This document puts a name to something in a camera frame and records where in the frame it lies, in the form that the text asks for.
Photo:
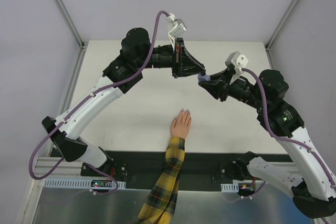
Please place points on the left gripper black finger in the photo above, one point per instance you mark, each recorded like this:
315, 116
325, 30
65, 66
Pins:
187, 60
192, 68

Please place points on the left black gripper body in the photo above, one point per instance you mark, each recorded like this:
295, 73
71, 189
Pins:
178, 57

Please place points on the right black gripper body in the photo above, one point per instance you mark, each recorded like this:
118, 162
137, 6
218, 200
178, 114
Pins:
224, 86

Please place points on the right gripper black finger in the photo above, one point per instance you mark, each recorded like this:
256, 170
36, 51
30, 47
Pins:
223, 76
214, 88

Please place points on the purple nail polish bottle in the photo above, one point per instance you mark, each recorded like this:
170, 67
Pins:
203, 78

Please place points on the yellow plaid sleeve forearm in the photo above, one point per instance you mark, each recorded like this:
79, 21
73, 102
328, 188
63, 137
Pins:
160, 203

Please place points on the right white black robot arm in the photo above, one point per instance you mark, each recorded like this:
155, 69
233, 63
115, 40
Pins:
313, 190

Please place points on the mannequin hand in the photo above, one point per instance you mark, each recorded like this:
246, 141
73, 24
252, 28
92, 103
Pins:
181, 124

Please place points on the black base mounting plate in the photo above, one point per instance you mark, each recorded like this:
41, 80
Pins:
199, 171

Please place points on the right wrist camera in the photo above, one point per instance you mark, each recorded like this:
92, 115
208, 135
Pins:
236, 61

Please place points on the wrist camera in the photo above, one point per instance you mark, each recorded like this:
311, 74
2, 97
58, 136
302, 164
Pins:
236, 61
175, 28

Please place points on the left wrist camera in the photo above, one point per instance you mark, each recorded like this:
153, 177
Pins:
175, 28

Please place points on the right white cable duct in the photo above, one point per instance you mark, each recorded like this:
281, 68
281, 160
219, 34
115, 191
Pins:
230, 188

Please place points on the white cable duct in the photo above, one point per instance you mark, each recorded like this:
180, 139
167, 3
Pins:
230, 188
72, 183

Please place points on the left aluminium frame post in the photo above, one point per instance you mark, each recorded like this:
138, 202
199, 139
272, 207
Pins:
69, 22

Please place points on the aluminium frame post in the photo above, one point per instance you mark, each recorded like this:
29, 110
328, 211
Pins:
282, 23
69, 22

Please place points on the right aluminium frame post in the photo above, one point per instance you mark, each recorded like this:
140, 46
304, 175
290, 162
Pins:
282, 23

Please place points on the left white cable duct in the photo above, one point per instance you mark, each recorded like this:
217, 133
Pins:
72, 183

